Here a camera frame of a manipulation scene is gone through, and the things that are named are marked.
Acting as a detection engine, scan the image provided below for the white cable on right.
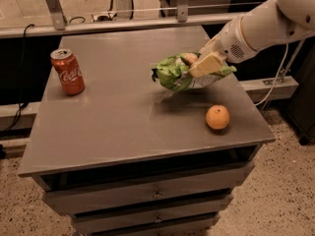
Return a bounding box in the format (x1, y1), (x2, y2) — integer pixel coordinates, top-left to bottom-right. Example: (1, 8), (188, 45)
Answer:
(254, 42), (289, 107)

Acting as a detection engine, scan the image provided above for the grey metal railing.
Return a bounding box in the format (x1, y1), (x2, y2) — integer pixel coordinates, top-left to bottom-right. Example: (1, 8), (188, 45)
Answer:
(0, 0), (241, 38)

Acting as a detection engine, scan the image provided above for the green rice chip bag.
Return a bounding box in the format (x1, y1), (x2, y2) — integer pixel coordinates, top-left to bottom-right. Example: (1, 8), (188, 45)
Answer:
(152, 52), (237, 92)

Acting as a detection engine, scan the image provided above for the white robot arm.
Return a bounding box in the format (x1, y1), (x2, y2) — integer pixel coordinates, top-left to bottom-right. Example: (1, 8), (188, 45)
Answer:
(189, 0), (315, 78)

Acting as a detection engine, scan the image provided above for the grey drawer cabinet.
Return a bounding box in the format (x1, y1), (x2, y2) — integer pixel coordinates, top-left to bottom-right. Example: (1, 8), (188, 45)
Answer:
(19, 27), (274, 236)

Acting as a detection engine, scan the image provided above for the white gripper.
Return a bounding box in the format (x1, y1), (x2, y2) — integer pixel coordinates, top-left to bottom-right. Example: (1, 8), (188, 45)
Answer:
(188, 16), (257, 78)

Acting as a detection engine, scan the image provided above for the red Coca-Cola can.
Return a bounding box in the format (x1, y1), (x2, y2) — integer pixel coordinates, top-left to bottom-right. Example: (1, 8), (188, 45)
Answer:
(50, 48), (85, 95)

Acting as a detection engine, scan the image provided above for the white power strip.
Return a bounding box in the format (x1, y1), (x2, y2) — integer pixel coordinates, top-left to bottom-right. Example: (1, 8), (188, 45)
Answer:
(92, 13), (116, 22)

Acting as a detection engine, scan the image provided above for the black cable on left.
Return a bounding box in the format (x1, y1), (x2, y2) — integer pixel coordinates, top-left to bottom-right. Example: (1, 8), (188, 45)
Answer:
(0, 23), (35, 140)

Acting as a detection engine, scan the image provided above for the orange fruit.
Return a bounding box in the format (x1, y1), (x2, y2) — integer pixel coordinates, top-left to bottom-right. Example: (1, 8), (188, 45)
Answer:
(206, 105), (230, 130)

